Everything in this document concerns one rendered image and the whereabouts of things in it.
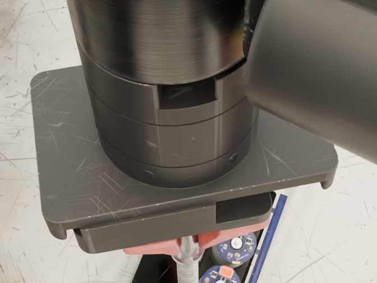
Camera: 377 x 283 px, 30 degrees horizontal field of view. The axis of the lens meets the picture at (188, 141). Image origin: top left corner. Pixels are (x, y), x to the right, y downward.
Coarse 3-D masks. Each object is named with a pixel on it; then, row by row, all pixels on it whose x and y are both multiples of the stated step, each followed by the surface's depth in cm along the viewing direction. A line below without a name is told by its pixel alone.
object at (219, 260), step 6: (234, 240) 44; (240, 240) 44; (216, 246) 44; (234, 246) 44; (240, 246) 44; (216, 252) 45; (216, 258) 46; (222, 258) 44; (222, 264) 46; (228, 264) 45; (234, 264) 45; (240, 264) 46
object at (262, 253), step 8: (280, 200) 45; (272, 208) 44; (280, 208) 44; (272, 216) 44; (280, 216) 44; (272, 224) 44; (272, 232) 44; (264, 240) 44; (264, 248) 44; (264, 256) 44; (256, 264) 43; (256, 272) 43; (256, 280) 43
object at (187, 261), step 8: (184, 240) 32; (192, 240) 32; (184, 248) 33; (192, 248) 33; (176, 256) 34; (184, 256) 34; (192, 256) 34; (200, 256) 34; (184, 264) 34; (192, 264) 35; (184, 272) 35; (192, 272) 35; (184, 280) 36; (192, 280) 36
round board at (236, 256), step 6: (252, 234) 44; (228, 240) 44; (246, 240) 44; (252, 240) 44; (222, 246) 44; (228, 246) 44; (246, 246) 44; (252, 246) 44; (222, 252) 44; (228, 252) 44; (234, 252) 44; (240, 252) 44; (246, 252) 44; (252, 252) 44; (228, 258) 43; (234, 258) 43; (240, 258) 44; (246, 258) 44
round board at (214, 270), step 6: (210, 270) 43; (216, 270) 43; (204, 276) 43; (210, 276) 43; (216, 276) 43; (234, 276) 43; (204, 282) 43; (210, 282) 43; (228, 282) 43; (234, 282) 43; (240, 282) 43
